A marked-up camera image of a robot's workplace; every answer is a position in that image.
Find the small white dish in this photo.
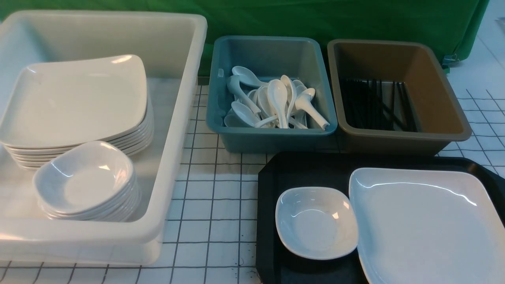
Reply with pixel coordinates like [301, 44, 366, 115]
[275, 186, 359, 261]

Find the large white square plate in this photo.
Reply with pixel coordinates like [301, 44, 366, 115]
[349, 168, 505, 284]

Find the pile of white spoons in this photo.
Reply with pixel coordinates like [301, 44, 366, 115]
[224, 66, 330, 131]

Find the teal plastic bin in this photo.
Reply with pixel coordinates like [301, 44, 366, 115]
[206, 35, 338, 154]

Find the checkered white tablecloth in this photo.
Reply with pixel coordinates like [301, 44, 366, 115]
[0, 77, 505, 284]

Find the pile of black chopsticks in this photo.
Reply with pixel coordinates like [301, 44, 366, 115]
[339, 76, 420, 133]

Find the black plastic tray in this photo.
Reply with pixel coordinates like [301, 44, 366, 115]
[255, 152, 504, 284]

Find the large white plastic tub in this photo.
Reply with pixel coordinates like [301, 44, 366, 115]
[1, 10, 207, 268]

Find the brown plastic bin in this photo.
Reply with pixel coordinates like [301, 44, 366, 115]
[327, 39, 472, 156]

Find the stack of small white dishes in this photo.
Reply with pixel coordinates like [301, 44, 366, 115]
[32, 141, 142, 222]

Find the stack of white square plates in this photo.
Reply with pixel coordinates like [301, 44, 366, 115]
[1, 54, 154, 169]

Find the metal binder clip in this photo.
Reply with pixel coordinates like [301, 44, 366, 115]
[441, 54, 460, 69]

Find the green cloth backdrop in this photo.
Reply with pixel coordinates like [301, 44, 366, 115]
[0, 0, 488, 76]

